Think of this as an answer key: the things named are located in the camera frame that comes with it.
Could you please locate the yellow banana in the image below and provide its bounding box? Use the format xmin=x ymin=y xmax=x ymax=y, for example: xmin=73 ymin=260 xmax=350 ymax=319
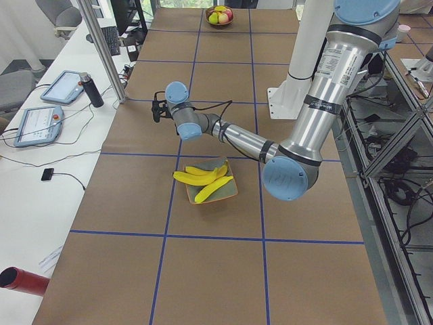
xmin=185 ymin=161 xmax=228 ymax=179
xmin=211 ymin=5 xmax=227 ymax=12
xmin=173 ymin=171 xmax=217 ymax=186
xmin=194 ymin=176 xmax=233 ymax=203

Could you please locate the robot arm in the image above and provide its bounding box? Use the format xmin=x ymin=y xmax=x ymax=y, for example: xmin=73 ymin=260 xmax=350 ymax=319
xmin=165 ymin=1 xmax=400 ymax=201

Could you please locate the grey square plate orange rim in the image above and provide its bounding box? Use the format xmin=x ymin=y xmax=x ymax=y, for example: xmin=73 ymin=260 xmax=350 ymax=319
xmin=183 ymin=157 xmax=238 ymax=204

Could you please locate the wicker fruit basket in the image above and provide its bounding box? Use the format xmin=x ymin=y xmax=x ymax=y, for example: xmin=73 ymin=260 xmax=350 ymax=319
xmin=205 ymin=5 xmax=234 ymax=27

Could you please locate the brown paper table cover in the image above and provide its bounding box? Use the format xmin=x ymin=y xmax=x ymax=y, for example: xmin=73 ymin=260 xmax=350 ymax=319
xmin=34 ymin=8 xmax=387 ymax=324

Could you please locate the red apple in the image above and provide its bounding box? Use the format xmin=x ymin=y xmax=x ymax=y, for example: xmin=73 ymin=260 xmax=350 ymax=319
xmin=221 ymin=9 xmax=233 ymax=21

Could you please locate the black water bottle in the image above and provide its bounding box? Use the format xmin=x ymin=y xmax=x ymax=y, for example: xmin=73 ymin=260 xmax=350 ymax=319
xmin=79 ymin=72 xmax=104 ymax=108

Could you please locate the black keyboard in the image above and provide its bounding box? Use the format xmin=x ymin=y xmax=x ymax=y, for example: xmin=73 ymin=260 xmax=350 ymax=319
xmin=101 ymin=26 xmax=120 ymax=56

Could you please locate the upper teach pendant tablet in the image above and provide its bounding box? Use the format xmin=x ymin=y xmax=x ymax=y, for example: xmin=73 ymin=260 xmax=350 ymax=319
xmin=40 ymin=70 xmax=84 ymax=105

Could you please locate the teach pendant tablet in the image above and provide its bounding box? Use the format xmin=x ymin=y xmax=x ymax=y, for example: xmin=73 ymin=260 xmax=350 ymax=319
xmin=40 ymin=70 xmax=84 ymax=105
xmin=14 ymin=106 xmax=64 ymax=148

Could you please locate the small black puck device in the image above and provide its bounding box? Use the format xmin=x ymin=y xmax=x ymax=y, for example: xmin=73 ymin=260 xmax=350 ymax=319
xmin=41 ymin=168 xmax=54 ymax=181

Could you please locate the black computer monitor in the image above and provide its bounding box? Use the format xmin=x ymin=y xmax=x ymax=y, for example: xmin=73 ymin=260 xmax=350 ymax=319
xmin=110 ymin=0 xmax=147 ymax=36

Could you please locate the white side desk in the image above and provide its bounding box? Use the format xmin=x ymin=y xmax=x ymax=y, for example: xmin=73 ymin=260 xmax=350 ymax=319
xmin=0 ymin=13 xmax=136 ymax=282

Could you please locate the lower teach pendant tablet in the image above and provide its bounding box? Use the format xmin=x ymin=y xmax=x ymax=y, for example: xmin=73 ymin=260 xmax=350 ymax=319
xmin=14 ymin=106 xmax=64 ymax=148

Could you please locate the grey office chair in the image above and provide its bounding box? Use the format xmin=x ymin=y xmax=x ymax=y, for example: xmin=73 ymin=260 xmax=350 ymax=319
xmin=35 ymin=0 xmax=82 ymax=40

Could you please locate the red cylinder tube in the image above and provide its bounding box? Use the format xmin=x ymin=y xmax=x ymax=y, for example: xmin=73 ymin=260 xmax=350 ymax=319
xmin=1 ymin=267 xmax=50 ymax=297

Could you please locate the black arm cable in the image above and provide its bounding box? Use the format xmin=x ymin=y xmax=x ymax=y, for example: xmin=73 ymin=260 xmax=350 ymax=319
xmin=191 ymin=99 xmax=234 ymax=123

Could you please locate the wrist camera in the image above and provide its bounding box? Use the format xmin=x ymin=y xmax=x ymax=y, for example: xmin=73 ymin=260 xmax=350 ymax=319
xmin=152 ymin=91 xmax=172 ymax=123

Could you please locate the aluminium frame rack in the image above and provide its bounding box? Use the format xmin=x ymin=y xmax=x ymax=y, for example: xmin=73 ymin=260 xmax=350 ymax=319
xmin=338 ymin=20 xmax=433 ymax=325

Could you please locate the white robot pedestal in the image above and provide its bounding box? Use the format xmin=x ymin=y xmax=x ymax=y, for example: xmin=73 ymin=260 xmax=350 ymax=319
xmin=267 ymin=0 xmax=334 ymax=120

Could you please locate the aluminium frame post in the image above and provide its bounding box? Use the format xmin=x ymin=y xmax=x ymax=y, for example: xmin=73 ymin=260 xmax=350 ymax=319
xmin=77 ymin=0 xmax=127 ymax=104

